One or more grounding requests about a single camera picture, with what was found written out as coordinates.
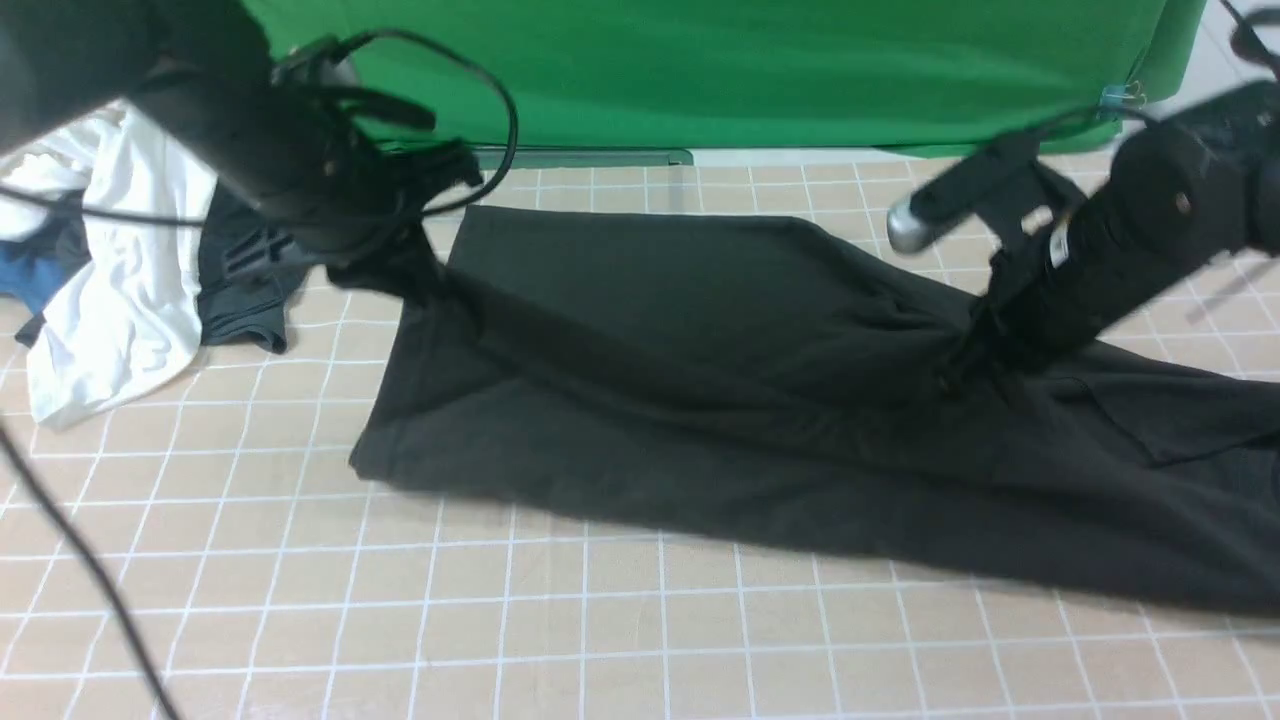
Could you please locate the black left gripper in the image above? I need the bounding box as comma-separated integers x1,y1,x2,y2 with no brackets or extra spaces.
221,35,485,288

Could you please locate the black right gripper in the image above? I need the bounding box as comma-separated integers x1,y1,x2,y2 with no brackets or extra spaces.
937,129,1084,393

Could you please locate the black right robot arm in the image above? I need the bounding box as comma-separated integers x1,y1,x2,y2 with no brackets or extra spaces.
910,81,1277,389

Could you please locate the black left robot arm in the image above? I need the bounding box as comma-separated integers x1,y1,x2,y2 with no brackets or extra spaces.
1,1,518,299

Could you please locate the dark gray crumpled garment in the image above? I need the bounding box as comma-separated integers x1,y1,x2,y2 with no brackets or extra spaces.
3,186,308,354

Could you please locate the blue binder clip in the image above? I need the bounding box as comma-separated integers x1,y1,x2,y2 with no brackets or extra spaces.
1094,81,1147,120

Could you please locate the gray metal bar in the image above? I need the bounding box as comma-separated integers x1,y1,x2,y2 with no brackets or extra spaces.
511,149,695,169

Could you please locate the white crumpled garment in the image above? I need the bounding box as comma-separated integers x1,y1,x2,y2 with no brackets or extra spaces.
3,102,218,429

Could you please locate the green backdrop cloth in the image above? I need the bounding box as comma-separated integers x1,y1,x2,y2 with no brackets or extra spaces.
250,1,1204,152

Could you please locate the blue crumpled garment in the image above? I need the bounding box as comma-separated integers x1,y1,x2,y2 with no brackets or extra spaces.
1,242,67,315

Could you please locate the beige checkered table mat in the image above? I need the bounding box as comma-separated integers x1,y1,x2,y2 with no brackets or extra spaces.
1,152,1277,719

